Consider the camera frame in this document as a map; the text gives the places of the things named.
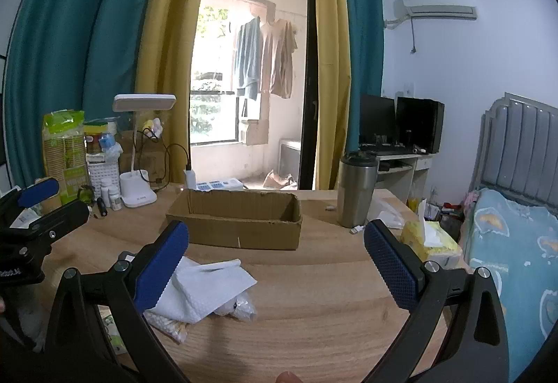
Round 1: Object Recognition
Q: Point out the black door frame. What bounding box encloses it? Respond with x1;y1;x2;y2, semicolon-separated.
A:
298;0;317;191

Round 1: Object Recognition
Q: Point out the yellow tissue pack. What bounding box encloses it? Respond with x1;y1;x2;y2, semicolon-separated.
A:
400;198;464;270

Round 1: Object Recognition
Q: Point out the crumpled clear plastic bag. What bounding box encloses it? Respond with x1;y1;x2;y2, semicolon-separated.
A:
104;141;125;162

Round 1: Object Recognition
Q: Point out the steel tumbler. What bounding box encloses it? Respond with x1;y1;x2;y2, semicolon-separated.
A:
337;151;379;229

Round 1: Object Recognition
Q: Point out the red label can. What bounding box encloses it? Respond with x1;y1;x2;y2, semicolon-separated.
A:
84;132;105;155

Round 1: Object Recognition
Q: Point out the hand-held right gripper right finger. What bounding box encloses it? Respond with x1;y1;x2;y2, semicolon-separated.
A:
363;219;511;383

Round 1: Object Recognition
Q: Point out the brown cardboard carton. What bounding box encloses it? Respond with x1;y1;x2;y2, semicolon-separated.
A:
117;129;176;184

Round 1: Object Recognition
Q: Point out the white power strip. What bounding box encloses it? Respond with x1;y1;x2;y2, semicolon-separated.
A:
196;177;245;192

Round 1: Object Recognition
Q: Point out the white air conditioner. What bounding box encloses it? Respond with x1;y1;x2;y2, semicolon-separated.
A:
393;0;477;22

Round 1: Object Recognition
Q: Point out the white computer desk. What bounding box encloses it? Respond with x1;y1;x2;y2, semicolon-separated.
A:
361;145;435;209

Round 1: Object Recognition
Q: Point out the crumpled brown cardboard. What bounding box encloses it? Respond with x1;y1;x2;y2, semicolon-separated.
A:
263;169;298;191

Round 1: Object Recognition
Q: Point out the teal curtain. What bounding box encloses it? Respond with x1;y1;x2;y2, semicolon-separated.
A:
338;0;385;157
2;0;175;192

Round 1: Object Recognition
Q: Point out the white plastic basket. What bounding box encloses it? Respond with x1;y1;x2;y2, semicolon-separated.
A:
87;155;121;209

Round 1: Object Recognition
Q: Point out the hanging beige shirt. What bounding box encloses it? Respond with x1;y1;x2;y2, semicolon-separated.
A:
260;19;299;100

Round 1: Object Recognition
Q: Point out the hanging blue grey shirt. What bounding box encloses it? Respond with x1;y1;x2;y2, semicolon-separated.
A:
233;17;263;101

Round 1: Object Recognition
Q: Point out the cardboard box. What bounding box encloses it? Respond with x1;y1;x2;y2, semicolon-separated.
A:
166;188;303;251

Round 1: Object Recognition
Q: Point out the plastic bag of cotton swabs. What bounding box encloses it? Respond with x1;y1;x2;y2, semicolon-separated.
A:
146;293;258;344

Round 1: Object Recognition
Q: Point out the blue printed blanket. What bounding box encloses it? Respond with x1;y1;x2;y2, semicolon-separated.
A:
460;187;558;382

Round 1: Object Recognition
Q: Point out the black charger cable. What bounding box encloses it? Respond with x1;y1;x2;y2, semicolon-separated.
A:
166;143;191;170

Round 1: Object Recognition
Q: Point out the white cloth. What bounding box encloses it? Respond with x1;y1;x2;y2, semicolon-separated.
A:
144;256;258;325

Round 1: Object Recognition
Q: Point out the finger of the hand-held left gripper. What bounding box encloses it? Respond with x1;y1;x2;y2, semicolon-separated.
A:
0;199;91;245
0;177;60;216

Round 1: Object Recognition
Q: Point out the white desk lamp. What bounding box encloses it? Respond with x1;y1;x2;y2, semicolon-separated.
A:
112;94;177;208

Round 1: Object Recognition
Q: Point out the yellow green sponge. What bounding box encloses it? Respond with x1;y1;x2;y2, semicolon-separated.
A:
84;119;119;135

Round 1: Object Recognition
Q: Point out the black monitor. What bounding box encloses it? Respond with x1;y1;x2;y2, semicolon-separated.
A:
394;97;446;154
359;94;397;147

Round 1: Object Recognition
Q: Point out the green snack packet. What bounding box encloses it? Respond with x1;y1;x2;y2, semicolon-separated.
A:
42;110;88;205

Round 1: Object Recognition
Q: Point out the clear plastic wrapper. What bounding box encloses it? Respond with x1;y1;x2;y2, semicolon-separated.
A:
368;195;422;231

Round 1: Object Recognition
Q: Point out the green printed packet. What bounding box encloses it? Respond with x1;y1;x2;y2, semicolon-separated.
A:
98;307;128;356

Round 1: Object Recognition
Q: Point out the yellow curtain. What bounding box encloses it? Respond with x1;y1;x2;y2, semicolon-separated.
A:
135;0;219;187
307;0;353;191

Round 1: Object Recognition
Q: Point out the black lamp cable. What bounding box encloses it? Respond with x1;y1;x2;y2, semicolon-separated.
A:
136;128;168;189

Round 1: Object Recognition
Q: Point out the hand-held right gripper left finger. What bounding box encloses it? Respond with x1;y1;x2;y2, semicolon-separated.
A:
44;220;193;383

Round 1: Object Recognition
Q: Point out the grey padded headboard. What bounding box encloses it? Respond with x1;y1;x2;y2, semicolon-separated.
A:
468;92;558;209

